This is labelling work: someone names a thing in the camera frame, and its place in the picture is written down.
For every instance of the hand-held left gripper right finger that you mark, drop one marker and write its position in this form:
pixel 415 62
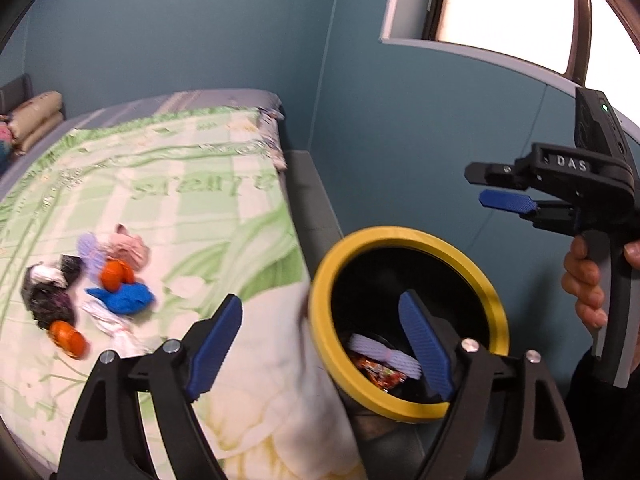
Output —
pixel 425 345

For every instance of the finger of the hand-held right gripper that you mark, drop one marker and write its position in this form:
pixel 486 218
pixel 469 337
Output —
pixel 505 202
pixel 487 172

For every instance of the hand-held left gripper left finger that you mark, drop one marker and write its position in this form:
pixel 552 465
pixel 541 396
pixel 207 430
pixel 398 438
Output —
pixel 215 345

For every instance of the white foam net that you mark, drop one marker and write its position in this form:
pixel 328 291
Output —
pixel 385 352

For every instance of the orange snack wrapper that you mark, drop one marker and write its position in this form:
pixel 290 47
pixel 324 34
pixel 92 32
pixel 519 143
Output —
pixel 380 374

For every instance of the white plastic wrapper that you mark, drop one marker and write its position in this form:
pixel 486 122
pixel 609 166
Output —
pixel 107 319

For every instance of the black bin with yellow rim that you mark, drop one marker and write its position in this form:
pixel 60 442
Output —
pixel 350 255

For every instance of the black plastic bag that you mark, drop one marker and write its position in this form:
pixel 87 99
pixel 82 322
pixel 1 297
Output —
pixel 50 305

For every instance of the person's right forearm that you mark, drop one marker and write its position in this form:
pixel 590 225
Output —
pixel 615 435

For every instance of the person's right hand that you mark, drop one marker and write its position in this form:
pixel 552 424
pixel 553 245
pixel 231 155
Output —
pixel 582 270

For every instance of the blue crumpled plastic bag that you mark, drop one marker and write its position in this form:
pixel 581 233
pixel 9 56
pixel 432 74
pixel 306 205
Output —
pixel 122 300

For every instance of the green and white blanket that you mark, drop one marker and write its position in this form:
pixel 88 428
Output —
pixel 200 200

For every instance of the purple foam net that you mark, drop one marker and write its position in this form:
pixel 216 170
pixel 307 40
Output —
pixel 92 255

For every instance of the window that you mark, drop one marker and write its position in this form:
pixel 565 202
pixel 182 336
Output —
pixel 500 0

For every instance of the printed folded blanket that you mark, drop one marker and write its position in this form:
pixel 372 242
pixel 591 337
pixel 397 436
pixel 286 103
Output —
pixel 274 152

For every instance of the grey bed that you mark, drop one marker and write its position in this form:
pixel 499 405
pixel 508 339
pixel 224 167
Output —
pixel 200 97

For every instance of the beige pillow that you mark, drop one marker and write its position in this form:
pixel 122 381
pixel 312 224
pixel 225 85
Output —
pixel 40 135
pixel 35 107

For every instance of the blue floral pillow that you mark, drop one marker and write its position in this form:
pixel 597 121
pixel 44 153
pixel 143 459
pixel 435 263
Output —
pixel 3 147

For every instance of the grey headboard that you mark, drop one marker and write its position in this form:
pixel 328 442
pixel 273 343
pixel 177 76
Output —
pixel 15 92

